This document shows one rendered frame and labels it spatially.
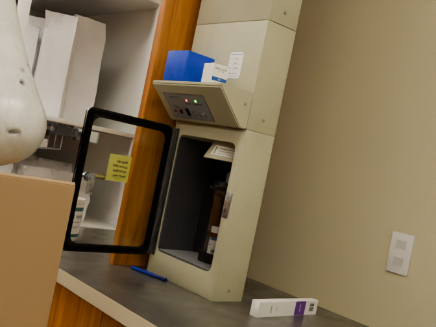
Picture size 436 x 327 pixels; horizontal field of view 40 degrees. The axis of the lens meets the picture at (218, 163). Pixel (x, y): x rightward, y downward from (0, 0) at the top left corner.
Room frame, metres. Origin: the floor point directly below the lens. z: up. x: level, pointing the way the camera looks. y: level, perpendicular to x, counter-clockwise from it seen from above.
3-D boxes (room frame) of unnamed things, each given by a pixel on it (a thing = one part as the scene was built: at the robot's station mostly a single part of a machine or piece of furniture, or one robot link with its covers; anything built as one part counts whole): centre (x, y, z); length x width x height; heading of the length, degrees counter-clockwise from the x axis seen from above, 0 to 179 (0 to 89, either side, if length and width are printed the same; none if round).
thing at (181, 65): (1.76, 0.14, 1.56); 0.10 x 0.10 x 0.09; 40
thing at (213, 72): (1.67, 0.06, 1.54); 0.05 x 0.05 x 0.06; 34
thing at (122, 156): (1.74, 0.27, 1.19); 0.30 x 0.01 x 0.40; 134
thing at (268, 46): (1.83, -0.05, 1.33); 0.32 x 0.25 x 0.77; 40
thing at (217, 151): (1.79, -0.04, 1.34); 0.18 x 0.18 x 0.05
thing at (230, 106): (1.71, 0.09, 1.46); 0.32 x 0.11 x 0.10; 40
